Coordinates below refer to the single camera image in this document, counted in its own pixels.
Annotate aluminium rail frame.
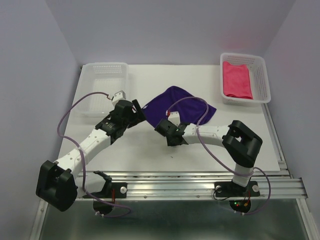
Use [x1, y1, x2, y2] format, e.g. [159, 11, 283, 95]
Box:
[30, 104, 320, 240]

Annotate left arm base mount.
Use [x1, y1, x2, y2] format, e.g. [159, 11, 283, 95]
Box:
[79, 170, 128, 199]

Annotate white right plastic basket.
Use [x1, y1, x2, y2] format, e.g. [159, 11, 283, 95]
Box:
[220, 52, 271, 106]

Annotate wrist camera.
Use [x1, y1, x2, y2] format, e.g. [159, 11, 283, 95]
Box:
[167, 111, 181, 126]
[110, 90, 126, 107]

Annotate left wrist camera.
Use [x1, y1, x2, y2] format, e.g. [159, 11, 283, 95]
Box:
[110, 90, 126, 107]

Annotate white plastic basket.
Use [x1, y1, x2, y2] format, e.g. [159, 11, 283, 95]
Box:
[220, 52, 271, 106]
[74, 62, 130, 117]

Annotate white left plastic basket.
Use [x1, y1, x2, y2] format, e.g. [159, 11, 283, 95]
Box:
[74, 62, 130, 117]

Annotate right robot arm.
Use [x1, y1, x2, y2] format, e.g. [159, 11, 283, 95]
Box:
[154, 119, 263, 195]

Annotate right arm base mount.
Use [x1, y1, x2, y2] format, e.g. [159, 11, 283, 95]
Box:
[212, 180, 261, 199]

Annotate pink microfiber towel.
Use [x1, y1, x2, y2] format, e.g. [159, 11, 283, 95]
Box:
[222, 61, 253, 100]

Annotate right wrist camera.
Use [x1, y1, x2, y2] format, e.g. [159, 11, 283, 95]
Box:
[167, 111, 181, 126]

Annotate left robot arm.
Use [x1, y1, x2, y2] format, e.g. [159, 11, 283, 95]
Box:
[35, 99, 146, 212]

